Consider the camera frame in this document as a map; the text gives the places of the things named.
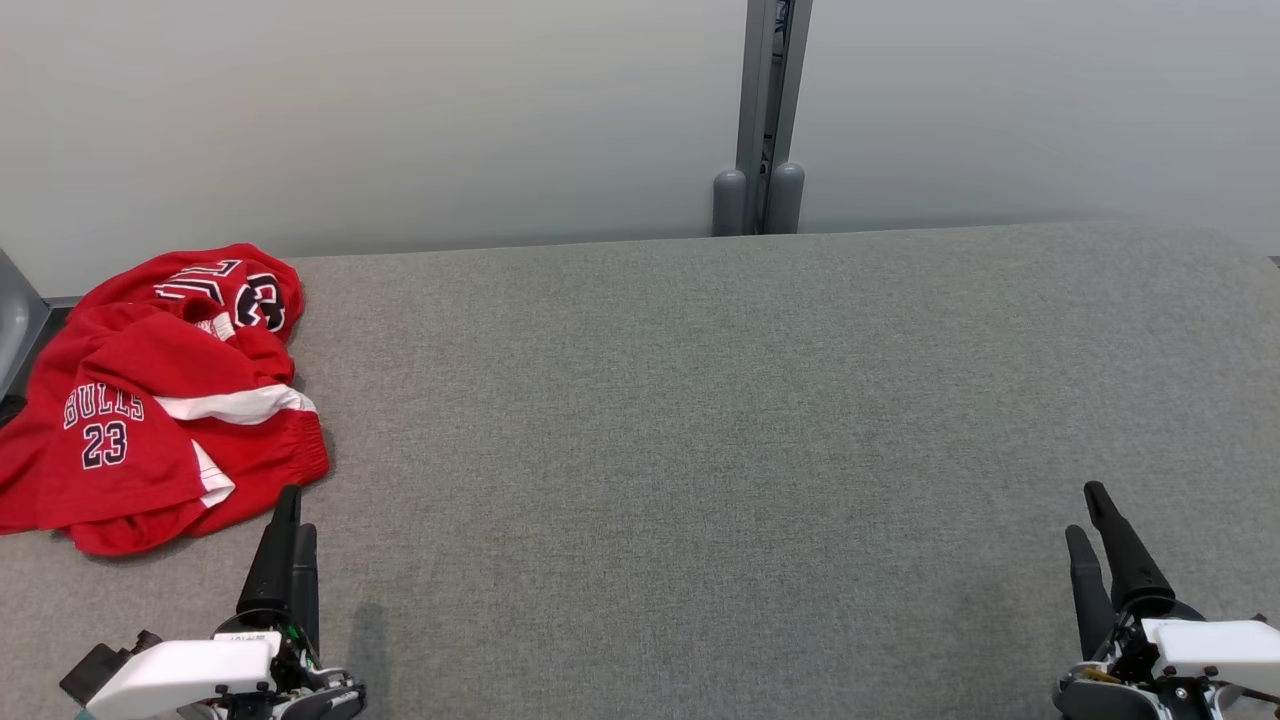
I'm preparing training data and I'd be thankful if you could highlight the red Bulls 23 jersey shirt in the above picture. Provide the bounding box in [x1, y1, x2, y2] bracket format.
[30, 243, 306, 401]

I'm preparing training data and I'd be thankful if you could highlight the grey metal wall post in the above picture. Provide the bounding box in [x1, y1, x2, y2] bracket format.
[736, 0, 814, 236]

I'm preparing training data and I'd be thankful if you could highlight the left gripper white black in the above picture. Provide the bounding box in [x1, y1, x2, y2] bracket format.
[85, 485, 367, 720]

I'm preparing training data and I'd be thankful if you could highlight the red basketball shorts white stripe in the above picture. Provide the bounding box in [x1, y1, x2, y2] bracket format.
[0, 335, 331, 557]

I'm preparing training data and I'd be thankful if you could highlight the grey cylinder bumper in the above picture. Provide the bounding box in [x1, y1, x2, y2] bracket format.
[765, 162, 807, 235]
[711, 168, 750, 238]

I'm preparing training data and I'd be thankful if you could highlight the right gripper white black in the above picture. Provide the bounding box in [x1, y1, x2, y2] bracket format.
[1054, 481, 1280, 720]

